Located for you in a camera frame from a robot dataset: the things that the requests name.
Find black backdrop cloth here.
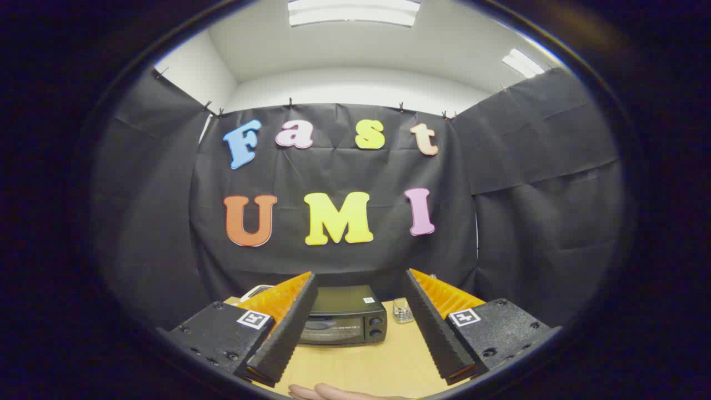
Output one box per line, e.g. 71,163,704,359
92,67,625,331

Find black toaster oven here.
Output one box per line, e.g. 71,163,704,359
297,285,388,347

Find narrow ceiling light panel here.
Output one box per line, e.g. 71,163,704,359
503,48,546,78

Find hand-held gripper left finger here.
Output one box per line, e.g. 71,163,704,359
167,271,318,388

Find wide ceiling light panel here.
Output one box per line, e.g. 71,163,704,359
287,0,421,28

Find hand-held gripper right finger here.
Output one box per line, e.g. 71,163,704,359
401,268,562,386

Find white pop-up toaster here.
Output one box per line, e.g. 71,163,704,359
240,284,276,303

